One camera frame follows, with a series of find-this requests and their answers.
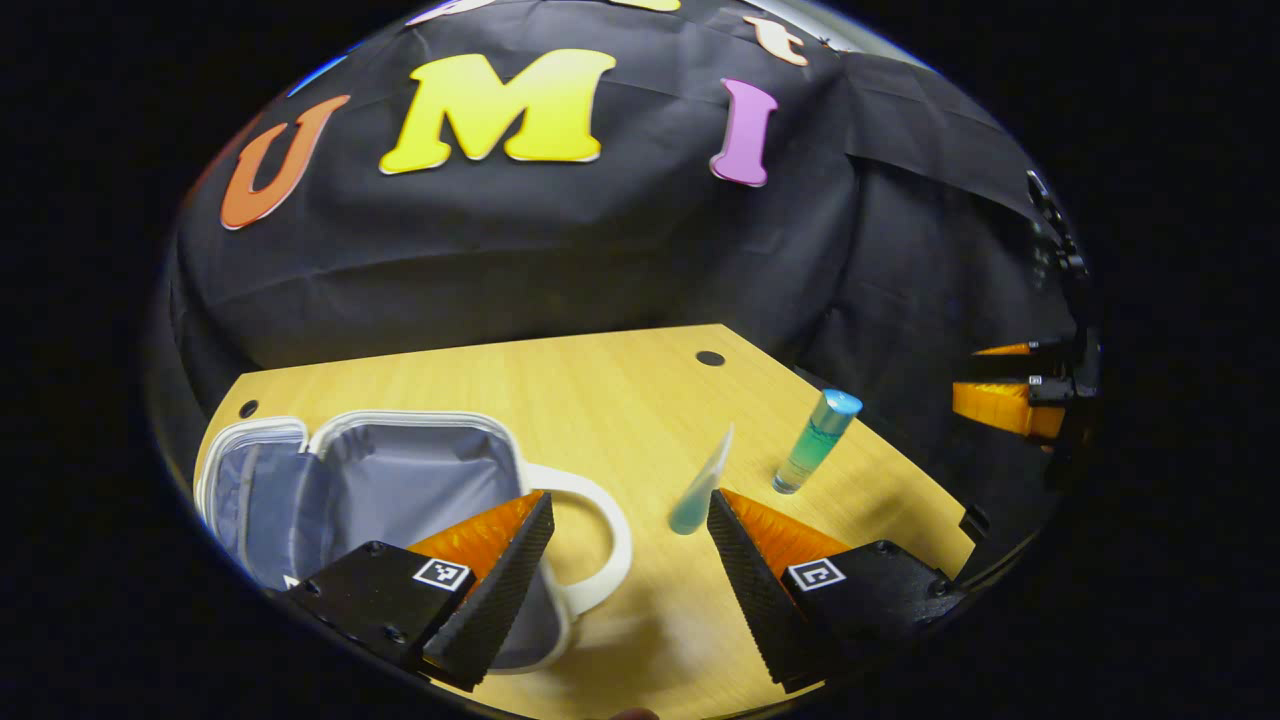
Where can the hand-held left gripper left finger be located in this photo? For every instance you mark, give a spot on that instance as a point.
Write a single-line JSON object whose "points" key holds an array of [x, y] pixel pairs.
{"points": [[510, 585]]}

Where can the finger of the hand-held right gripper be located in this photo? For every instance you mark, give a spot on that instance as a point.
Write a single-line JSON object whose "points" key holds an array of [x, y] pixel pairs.
{"points": [[1000, 405], [1020, 365]]}

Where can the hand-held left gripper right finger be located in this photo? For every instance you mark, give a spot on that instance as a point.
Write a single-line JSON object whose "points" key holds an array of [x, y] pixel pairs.
{"points": [[750, 590]]}

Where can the teal skin care tube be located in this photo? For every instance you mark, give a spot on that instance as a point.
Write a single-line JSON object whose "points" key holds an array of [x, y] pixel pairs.
{"points": [[695, 505]]}

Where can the white suitcase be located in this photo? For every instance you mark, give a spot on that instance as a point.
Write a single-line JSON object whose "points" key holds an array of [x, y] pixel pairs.
{"points": [[400, 480]]}

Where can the blue-capped teal bottle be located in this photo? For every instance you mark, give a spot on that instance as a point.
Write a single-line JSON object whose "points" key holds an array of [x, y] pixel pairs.
{"points": [[815, 440]]}

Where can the black backdrop cloth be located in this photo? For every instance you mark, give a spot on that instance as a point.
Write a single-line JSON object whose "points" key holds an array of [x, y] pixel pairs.
{"points": [[600, 260]]}

